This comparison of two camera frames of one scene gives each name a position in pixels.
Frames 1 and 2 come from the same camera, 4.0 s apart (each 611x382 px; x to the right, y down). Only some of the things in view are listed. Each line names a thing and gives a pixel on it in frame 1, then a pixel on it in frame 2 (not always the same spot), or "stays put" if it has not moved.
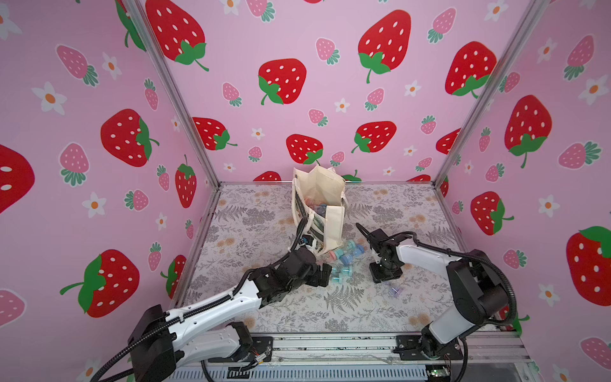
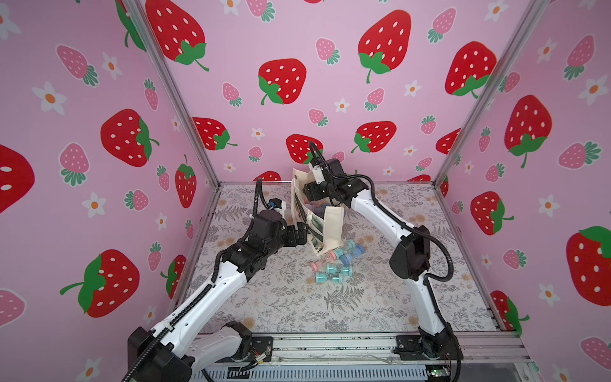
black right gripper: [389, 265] → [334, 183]
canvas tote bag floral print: [318, 194] stays put
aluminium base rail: [375, 357] stays put
